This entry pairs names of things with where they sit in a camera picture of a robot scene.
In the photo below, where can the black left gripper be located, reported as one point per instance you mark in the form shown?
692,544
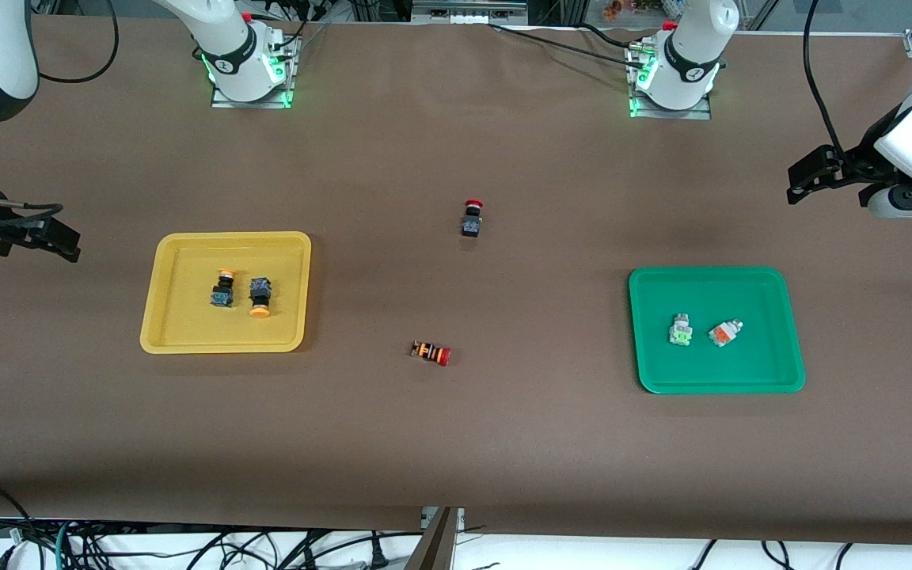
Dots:
856,165

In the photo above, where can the yellow mushroom button black body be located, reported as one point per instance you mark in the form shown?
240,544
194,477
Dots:
222,294
260,294

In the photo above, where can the white switch orange contact block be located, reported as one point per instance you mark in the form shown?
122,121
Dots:
723,333

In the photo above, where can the white switch green contact block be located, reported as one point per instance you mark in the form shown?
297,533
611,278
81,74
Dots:
681,331

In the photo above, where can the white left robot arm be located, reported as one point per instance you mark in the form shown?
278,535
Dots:
689,55

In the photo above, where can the yellow plastic tray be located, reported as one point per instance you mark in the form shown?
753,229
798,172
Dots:
187,317

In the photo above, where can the green plastic tray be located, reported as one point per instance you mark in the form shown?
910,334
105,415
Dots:
713,368

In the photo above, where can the orange background clutter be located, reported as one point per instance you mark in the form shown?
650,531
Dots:
630,6

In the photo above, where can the red mushroom button blue block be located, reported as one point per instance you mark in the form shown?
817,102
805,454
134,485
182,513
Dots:
471,226

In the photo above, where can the red button orange striped body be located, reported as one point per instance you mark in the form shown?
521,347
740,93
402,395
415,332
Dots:
428,351

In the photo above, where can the brown table cover sheet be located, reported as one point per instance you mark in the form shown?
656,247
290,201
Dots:
456,443

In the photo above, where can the black power plug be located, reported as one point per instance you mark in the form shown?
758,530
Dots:
379,558

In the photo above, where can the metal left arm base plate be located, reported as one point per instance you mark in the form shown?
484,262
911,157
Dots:
670,113

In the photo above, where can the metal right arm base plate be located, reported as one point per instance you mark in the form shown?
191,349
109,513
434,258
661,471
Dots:
286,63

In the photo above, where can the silver aluminium rail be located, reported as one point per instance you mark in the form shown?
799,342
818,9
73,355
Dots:
468,9

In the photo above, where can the grey aluminium frame post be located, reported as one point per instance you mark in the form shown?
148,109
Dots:
438,546

